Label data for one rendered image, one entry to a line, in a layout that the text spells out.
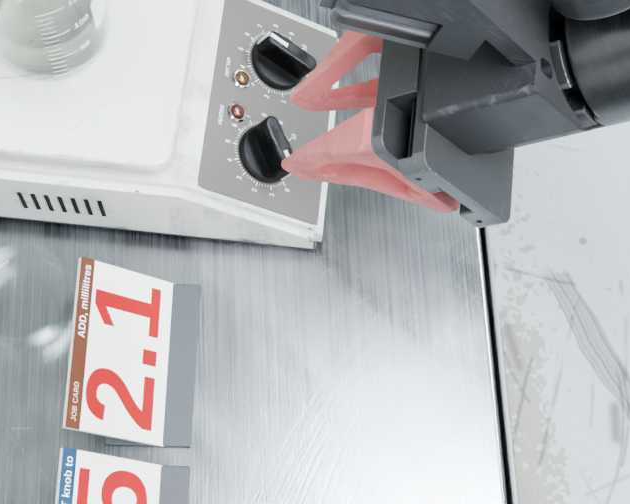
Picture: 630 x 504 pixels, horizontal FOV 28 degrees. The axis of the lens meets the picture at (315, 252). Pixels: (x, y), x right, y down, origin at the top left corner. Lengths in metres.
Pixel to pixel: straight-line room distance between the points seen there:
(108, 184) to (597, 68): 0.28
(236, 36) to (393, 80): 0.19
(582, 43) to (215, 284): 0.29
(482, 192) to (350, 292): 0.19
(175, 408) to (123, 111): 0.16
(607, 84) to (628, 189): 0.27
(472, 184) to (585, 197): 0.23
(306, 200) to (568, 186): 0.16
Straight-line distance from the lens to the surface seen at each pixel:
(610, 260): 0.72
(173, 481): 0.66
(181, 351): 0.68
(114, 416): 0.65
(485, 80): 0.48
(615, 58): 0.47
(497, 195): 0.53
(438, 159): 0.49
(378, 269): 0.70
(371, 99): 0.58
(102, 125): 0.64
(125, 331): 0.66
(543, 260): 0.71
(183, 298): 0.69
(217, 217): 0.66
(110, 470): 0.64
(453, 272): 0.70
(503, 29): 0.45
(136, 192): 0.64
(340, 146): 0.52
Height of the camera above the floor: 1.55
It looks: 69 degrees down
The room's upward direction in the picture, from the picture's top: 4 degrees clockwise
